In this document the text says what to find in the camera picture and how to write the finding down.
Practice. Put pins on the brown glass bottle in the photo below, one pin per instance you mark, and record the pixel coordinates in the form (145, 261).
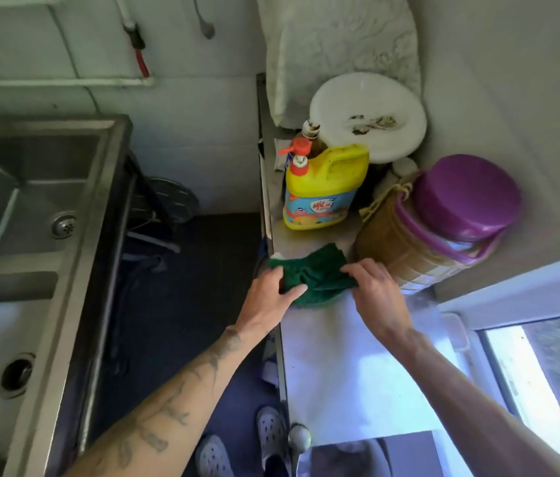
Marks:
(312, 141)

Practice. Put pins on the grey round slotted cover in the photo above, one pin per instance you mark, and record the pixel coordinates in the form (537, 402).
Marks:
(175, 198)

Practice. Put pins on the small white cup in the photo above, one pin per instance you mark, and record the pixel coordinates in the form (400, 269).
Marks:
(404, 168)

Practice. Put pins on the green scouring cloth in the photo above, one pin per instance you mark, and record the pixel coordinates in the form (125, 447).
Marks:
(320, 273)

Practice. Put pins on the person's left hand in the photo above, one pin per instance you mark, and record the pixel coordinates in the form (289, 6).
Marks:
(265, 303)

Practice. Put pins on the white round plate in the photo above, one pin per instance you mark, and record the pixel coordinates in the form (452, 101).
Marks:
(364, 101)

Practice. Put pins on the white framed window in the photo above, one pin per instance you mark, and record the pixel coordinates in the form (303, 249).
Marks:
(508, 362)

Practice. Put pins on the person's left forearm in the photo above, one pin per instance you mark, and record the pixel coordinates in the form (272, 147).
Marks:
(170, 407)

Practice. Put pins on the yellow detergent pump bottle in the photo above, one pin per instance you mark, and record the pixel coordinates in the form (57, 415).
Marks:
(329, 178)

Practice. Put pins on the white patterned cloth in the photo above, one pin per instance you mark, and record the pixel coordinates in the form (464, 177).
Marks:
(339, 39)

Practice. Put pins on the person's right hand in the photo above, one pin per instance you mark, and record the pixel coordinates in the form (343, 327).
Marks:
(382, 303)

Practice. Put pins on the purple-lidded wicker jar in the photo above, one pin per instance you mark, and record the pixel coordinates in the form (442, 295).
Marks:
(459, 198)

